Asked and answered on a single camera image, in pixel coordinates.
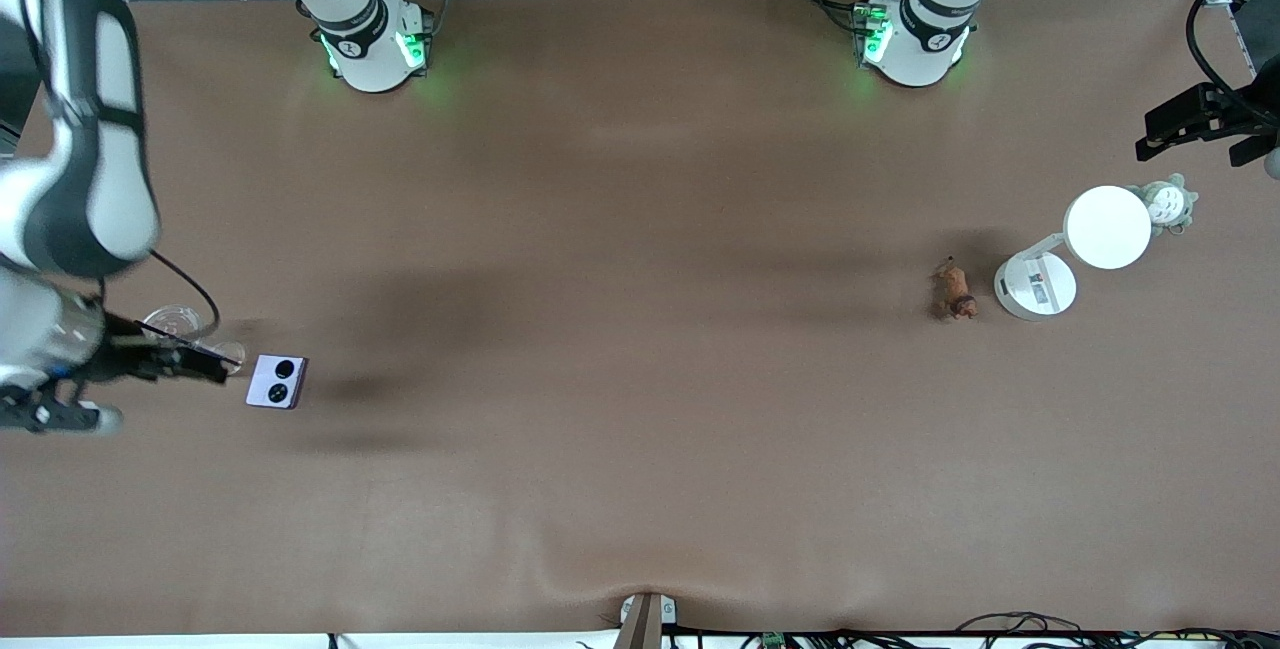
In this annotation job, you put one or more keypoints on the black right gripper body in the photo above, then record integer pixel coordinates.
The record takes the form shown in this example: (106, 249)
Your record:
(124, 359)

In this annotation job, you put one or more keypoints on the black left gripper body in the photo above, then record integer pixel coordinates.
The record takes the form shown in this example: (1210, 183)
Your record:
(1251, 119)

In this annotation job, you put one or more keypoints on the lavender flip phone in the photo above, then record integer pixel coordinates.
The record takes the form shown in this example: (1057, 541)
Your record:
(270, 391)

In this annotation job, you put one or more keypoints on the brown lion statue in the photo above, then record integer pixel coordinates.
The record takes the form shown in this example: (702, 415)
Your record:
(953, 287)

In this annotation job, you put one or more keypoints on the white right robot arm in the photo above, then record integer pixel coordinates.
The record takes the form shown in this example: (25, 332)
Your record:
(100, 179)

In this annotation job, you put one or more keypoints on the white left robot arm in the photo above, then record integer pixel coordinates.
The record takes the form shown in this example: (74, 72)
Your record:
(915, 54)

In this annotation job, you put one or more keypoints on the clear plastic cup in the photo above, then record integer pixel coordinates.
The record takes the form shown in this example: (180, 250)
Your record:
(172, 321)

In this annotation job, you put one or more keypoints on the black drinking straw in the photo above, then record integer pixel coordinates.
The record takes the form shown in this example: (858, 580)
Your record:
(232, 361)

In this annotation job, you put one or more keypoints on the grey white plush toy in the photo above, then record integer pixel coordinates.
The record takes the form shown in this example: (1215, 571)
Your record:
(1168, 204)

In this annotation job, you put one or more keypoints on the white desk lamp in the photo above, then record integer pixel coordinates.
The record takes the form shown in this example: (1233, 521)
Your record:
(1107, 227)

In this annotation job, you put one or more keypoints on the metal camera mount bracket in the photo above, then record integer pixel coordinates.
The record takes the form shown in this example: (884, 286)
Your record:
(645, 621)

